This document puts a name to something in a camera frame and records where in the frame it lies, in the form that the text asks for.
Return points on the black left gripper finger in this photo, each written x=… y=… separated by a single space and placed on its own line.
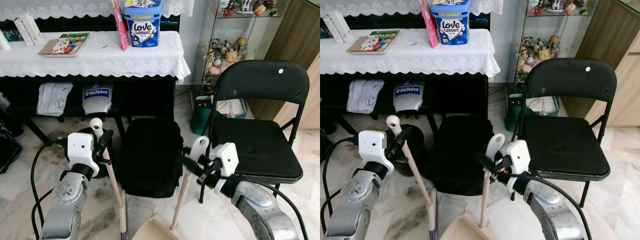
x=106 y=140
x=405 y=139

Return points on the grey cloth bag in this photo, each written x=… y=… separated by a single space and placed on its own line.
x=365 y=97
x=54 y=100

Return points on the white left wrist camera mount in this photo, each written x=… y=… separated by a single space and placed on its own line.
x=81 y=150
x=374 y=147

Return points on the green cover picture book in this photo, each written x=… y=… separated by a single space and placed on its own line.
x=65 y=45
x=375 y=42

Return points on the black upright piano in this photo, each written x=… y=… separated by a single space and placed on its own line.
x=460 y=97
x=140 y=100

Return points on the blue Love Letters tin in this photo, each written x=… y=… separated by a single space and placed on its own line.
x=143 y=35
x=451 y=34

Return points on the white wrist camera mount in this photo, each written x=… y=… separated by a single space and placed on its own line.
x=227 y=157
x=81 y=150
x=520 y=155
x=374 y=147

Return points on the pink packet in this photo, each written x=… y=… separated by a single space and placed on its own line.
x=120 y=30
x=429 y=27

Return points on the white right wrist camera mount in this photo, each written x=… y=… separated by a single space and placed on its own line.
x=227 y=157
x=520 y=155

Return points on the brown wooden wardrobe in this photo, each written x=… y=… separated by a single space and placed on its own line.
x=615 y=30
x=295 y=35

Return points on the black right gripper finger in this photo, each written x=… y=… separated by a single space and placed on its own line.
x=502 y=159
x=192 y=164
x=206 y=159
x=487 y=163

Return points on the grey BitRobot bag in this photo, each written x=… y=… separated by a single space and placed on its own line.
x=97 y=102
x=409 y=100

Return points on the white lace tablecloth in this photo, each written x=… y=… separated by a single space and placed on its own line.
x=125 y=62
x=440 y=60

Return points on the yellow plush toy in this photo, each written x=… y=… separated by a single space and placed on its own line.
x=232 y=57
x=544 y=54

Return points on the white lace runner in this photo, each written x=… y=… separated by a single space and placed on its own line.
x=380 y=6
x=75 y=7

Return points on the glass display cabinet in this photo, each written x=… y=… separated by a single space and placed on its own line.
x=215 y=30
x=525 y=25

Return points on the green bag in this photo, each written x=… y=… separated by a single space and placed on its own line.
x=512 y=120
x=200 y=122

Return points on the pink plush toy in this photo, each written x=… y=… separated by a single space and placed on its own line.
x=214 y=70
x=525 y=68

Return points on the black folding chair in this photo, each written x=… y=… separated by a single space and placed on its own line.
x=255 y=145
x=565 y=145

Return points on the white carton box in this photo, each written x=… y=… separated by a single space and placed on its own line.
x=331 y=30
x=35 y=27
x=22 y=32
x=345 y=25

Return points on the white paper bag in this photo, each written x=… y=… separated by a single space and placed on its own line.
x=230 y=107
x=542 y=106

